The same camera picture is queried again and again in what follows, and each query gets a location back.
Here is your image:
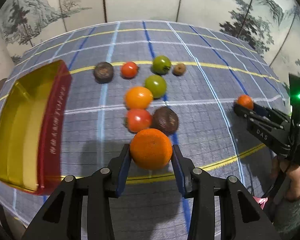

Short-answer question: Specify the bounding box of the dark brown passion fruit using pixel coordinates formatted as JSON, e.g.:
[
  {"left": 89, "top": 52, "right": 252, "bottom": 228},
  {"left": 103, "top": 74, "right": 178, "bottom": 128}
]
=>
[{"left": 151, "top": 106, "right": 179, "bottom": 135}]

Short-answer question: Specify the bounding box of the green tomato far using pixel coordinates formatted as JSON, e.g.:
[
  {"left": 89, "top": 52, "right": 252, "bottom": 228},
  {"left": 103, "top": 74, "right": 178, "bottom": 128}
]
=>
[{"left": 152, "top": 55, "right": 171, "bottom": 75}]

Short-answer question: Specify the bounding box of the gold red tin box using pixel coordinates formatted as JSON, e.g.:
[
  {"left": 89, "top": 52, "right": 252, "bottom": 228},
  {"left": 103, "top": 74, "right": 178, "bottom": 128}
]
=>
[{"left": 0, "top": 60, "right": 72, "bottom": 195}]

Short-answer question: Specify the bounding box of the person right hand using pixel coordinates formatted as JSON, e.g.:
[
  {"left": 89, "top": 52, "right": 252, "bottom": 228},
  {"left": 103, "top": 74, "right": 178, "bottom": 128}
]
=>
[{"left": 271, "top": 156, "right": 300, "bottom": 202}]

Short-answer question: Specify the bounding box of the small orange mandarin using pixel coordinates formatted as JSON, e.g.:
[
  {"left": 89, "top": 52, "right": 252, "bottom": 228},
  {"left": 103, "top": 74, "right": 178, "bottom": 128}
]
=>
[{"left": 237, "top": 94, "right": 254, "bottom": 110}]

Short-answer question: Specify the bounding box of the small red tomato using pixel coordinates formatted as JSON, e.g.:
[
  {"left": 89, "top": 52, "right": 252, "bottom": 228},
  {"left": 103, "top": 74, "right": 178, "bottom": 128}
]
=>
[{"left": 121, "top": 62, "right": 139, "bottom": 79}]

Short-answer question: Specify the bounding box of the green tomato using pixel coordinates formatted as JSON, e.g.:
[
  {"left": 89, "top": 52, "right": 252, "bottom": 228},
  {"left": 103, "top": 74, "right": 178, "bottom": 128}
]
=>
[
  {"left": 152, "top": 55, "right": 171, "bottom": 75},
  {"left": 145, "top": 75, "right": 167, "bottom": 99}
]

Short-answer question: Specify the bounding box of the painted folding screen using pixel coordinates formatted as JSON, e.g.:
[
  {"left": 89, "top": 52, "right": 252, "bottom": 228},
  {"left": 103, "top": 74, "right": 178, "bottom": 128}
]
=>
[{"left": 0, "top": 0, "right": 300, "bottom": 82}]

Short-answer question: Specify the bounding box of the grey sleeve right forearm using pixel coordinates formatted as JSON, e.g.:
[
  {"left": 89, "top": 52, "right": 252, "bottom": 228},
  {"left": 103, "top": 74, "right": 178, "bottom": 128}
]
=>
[{"left": 273, "top": 199, "right": 300, "bottom": 239}]

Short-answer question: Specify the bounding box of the green tomato near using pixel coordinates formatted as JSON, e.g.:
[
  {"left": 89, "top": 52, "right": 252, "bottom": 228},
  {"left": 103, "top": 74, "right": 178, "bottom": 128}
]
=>
[{"left": 145, "top": 75, "right": 167, "bottom": 99}]

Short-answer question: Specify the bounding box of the large orange mandarin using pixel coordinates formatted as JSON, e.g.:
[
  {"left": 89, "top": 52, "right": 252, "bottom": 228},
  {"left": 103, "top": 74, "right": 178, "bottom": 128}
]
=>
[{"left": 129, "top": 128, "right": 173, "bottom": 171}]

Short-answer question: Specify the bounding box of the dark brown round fruit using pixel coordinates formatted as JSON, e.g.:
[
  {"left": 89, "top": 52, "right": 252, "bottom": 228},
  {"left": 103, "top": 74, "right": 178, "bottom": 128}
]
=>
[{"left": 93, "top": 62, "right": 114, "bottom": 83}]

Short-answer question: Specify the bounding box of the small brown longan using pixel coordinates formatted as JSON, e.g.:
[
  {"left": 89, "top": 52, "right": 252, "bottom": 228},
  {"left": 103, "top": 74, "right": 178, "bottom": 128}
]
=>
[{"left": 173, "top": 63, "right": 186, "bottom": 76}]

